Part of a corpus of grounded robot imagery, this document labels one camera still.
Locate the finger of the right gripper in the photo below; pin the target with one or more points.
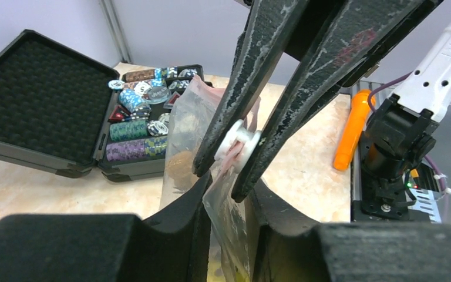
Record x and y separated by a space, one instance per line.
337 40
267 35

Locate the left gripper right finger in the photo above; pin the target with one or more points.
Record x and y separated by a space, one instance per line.
286 245

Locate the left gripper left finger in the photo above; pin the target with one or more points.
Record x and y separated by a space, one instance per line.
171 245

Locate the brown mushroom toy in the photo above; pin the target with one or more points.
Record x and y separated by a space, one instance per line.
179 169

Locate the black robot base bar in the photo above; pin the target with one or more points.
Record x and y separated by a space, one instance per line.
411 197

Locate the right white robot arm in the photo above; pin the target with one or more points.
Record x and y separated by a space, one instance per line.
402 126

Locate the purple poker chip stack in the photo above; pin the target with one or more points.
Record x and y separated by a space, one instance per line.
127 150

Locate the black poker chip case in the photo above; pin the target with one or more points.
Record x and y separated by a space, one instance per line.
55 105

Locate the green poker chip stack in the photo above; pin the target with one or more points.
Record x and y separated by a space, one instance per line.
124 131

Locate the light blue poker chip stack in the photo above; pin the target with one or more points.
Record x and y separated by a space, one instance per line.
132 101

